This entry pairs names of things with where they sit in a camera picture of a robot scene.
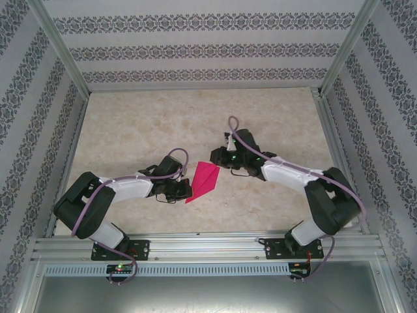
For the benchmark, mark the pink paper sheet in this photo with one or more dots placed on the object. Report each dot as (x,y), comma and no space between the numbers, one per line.
(203,179)

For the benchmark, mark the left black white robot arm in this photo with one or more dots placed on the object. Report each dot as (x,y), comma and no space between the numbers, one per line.
(130,189)

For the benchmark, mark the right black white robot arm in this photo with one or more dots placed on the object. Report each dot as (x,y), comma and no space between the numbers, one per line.
(283,177)

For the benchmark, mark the left circuit board green light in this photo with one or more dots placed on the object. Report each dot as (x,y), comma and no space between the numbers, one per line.
(120,269)

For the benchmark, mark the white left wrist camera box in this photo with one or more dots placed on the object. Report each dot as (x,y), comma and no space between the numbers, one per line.
(182,171)

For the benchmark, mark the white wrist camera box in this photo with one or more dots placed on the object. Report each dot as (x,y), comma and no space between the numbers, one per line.
(231,143)
(182,171)

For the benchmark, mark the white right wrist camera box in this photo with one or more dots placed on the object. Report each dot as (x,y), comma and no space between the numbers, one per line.
(231,143)

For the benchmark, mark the aluminium front rail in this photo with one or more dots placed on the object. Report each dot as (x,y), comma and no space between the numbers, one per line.
(208,247)

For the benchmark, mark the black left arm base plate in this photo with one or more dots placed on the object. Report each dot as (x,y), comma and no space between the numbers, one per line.
(143,249)

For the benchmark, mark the aluminium side rail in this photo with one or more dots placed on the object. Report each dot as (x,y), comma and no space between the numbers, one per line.
(69,163)
(335,146)

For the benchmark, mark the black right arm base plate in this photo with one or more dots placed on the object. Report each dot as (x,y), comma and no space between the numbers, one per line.
(277,251)

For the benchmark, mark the aluminium frame post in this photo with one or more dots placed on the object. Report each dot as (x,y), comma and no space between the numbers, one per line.
(348,45)
(61,45)

